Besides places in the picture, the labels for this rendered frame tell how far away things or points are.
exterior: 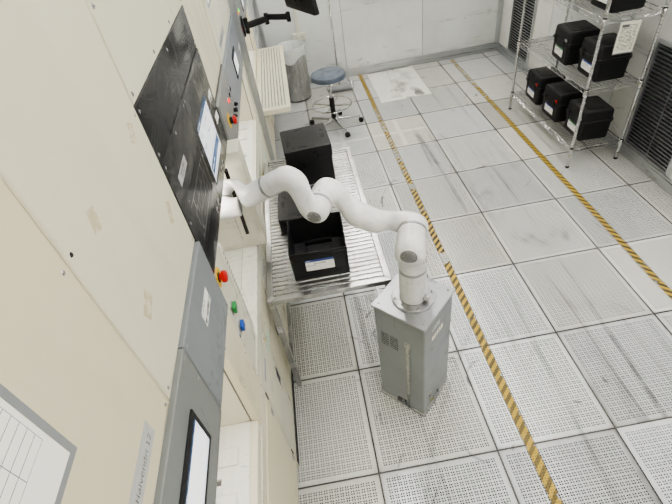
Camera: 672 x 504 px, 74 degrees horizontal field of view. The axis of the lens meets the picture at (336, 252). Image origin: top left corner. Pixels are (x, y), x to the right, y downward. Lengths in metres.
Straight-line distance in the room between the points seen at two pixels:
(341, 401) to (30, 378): 2.17
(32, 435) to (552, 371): 2.57
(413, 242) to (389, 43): 4.78
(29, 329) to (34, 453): 0.14
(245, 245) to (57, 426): 1.74
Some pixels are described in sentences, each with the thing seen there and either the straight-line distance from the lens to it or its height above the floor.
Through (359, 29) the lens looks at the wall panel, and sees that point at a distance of 6.17.
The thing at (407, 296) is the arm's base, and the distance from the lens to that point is 1.99.
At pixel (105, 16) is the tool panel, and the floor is 2.12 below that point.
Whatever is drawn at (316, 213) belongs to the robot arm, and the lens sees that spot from 1.67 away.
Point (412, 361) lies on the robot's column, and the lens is 2.22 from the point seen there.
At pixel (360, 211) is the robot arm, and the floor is 1.26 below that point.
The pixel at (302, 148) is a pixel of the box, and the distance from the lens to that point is 2.72.
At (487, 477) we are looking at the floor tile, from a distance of 2.51.
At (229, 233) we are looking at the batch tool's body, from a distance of 2.26.
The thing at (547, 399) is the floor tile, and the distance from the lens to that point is 2.75.
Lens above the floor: 2.33
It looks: 42 degrees down
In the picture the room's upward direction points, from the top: 10 degrees counter-clockwise
